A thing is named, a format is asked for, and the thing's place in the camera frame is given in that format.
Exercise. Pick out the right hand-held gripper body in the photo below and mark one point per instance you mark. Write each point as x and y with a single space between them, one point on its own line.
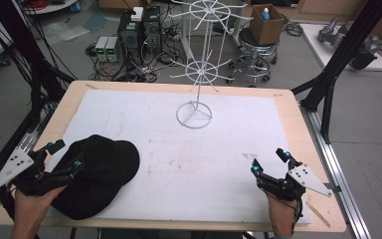
290 184

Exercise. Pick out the person's left hand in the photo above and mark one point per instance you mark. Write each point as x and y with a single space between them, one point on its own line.
35 212

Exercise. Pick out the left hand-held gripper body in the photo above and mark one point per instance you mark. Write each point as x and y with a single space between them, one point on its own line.
20 172

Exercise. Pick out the white power supply unit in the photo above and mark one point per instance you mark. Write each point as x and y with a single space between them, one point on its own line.
101 48
112 49

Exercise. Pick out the aluminium rail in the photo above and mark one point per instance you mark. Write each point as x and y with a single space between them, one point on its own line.
10 159
336 172

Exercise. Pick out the black metal frame post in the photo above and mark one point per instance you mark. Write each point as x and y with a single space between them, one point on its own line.
341 63
30 43

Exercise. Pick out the black round stool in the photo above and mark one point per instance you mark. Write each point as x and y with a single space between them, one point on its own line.
253 56

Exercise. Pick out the white platform board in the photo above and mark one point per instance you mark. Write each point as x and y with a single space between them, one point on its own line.
325 46

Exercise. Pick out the black baseball cap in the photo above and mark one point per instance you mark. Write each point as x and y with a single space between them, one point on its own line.
94 177

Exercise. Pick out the black computer tower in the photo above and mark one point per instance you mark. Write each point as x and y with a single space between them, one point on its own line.
130 36
152 31

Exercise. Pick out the white foam mat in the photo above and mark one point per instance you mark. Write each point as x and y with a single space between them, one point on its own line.
179 156

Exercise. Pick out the person's right hand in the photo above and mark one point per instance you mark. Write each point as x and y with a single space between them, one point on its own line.
281 217

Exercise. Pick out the blue bottle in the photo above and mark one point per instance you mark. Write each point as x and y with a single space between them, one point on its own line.
265 14

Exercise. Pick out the white box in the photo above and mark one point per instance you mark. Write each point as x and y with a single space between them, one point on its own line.
137 14

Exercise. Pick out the cardboard box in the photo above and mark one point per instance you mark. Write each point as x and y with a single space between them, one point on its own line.
266 25

